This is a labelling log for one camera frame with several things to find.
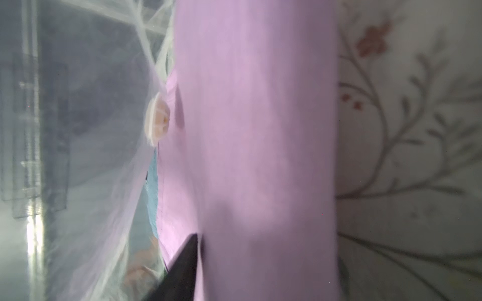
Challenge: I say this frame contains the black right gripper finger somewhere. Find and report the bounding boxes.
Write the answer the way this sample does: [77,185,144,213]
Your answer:
[144,233,198,301]

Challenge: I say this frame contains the clear plastic vacuum bag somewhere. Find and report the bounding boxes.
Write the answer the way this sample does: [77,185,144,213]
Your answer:
[1,1,173,300]

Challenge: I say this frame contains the purple trousers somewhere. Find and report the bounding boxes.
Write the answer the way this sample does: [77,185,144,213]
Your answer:
[158,1,340,300]

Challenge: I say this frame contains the white vacuum bag valve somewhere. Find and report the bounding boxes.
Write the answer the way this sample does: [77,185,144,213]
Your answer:
[144,93,171,147]

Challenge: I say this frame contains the blue folded jeans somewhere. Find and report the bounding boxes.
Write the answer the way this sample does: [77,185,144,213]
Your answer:
[145,150,158,238]

